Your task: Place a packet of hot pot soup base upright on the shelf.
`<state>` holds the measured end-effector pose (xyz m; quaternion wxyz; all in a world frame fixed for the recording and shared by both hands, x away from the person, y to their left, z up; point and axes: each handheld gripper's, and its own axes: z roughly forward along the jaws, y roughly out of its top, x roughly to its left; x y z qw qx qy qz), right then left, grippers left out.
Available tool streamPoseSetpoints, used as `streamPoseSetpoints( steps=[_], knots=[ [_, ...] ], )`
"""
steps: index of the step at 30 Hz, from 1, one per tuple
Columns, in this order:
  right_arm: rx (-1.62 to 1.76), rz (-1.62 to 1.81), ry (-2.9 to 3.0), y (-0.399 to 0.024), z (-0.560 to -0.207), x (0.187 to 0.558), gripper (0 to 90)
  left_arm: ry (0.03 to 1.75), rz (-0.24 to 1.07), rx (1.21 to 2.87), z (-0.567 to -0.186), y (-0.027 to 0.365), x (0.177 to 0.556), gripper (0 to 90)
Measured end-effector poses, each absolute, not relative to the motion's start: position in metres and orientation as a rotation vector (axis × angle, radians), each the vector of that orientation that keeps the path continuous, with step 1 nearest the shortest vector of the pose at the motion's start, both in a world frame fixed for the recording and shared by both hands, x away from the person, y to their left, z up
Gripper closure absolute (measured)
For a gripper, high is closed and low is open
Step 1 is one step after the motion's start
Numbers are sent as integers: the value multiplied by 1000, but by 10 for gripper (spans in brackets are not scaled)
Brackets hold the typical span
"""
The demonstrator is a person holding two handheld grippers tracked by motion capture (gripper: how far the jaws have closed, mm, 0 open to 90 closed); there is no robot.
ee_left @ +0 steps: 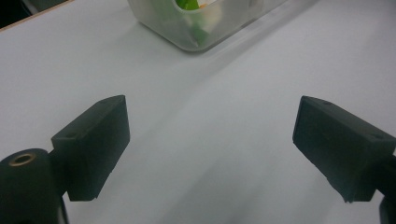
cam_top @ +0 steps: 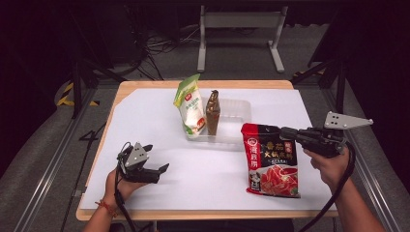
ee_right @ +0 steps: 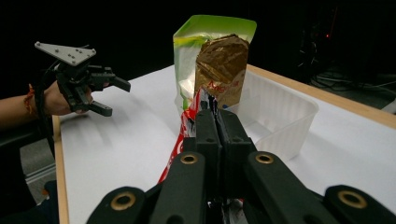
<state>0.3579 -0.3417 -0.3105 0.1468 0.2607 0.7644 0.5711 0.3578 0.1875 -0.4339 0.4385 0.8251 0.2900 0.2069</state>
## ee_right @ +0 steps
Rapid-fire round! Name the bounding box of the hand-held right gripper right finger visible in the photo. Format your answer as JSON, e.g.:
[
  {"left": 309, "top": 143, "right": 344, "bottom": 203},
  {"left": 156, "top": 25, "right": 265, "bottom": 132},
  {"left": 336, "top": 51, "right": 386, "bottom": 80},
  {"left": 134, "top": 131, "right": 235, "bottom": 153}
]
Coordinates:
[{"left": 218, "top": 109, "right": 258, "bottom": 198}]

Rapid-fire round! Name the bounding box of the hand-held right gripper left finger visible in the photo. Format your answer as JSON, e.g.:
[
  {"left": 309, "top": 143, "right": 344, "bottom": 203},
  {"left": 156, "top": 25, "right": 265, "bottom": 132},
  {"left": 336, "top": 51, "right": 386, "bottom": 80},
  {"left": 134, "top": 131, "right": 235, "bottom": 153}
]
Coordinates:
[{"left": 182, "top": 108, "right": 223, "bottom": 194}]

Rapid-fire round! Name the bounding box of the red and black food packet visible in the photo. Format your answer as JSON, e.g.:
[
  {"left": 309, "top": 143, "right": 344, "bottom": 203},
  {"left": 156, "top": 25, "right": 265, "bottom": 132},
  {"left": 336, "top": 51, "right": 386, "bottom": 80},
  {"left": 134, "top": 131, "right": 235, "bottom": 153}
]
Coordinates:
[{"left": 157, "top": 87, "right": 247, "bottom": 224}]

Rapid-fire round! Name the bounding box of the clear plastic bin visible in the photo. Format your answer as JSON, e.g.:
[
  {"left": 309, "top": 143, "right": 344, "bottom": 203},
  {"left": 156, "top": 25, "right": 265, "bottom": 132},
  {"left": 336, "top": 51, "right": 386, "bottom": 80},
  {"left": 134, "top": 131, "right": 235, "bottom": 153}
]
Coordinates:
[{"left": 218, "top": 69, "right": 320, "bottom": 163}]

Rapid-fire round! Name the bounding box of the brown and gold snack packet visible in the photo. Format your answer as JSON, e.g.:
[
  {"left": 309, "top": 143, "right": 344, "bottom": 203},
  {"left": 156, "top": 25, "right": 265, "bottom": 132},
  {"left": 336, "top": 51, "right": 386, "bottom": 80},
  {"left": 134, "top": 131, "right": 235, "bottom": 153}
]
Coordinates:
[{"left": 193, "top": 33, "right": 250, "bottom": 110}]

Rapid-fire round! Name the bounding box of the green and white snack bag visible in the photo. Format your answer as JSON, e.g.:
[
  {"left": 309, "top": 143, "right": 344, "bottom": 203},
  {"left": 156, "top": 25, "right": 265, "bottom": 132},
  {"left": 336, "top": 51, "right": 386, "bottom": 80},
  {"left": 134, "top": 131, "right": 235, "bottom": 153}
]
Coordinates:
[{"left": 172, "top": 14, "right": 258, "bottom": 117}]

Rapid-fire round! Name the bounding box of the white table sheet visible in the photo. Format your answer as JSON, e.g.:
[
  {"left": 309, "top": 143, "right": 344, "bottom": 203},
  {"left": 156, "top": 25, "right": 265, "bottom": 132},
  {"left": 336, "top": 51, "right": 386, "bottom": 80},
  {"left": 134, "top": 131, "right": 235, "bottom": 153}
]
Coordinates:
[{"left": 59, "top": 63, "right": 396, "bottom": 224}]

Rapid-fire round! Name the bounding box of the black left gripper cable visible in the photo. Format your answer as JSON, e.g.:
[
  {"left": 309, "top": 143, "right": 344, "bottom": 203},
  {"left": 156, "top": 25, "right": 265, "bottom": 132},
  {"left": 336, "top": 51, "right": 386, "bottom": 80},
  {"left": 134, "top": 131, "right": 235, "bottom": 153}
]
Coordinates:
[{"left": 33, "top": 60, "right": 62, "bottom": 158}]

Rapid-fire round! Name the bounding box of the red string bracelet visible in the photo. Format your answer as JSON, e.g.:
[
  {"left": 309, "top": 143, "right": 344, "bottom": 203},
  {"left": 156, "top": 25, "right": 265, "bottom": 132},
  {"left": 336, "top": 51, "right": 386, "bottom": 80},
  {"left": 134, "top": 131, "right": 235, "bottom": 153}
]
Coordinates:
[{"left": 23, "top": 83, "right": 37, "bottom": 119}]

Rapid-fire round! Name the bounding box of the bundle of floor cables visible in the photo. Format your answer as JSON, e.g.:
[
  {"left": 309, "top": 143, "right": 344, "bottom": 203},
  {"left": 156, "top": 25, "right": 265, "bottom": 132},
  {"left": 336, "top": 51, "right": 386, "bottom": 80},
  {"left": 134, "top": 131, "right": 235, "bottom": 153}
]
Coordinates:
[{"left": 295, "top": 66, "right": 396, "bottom": 96}]

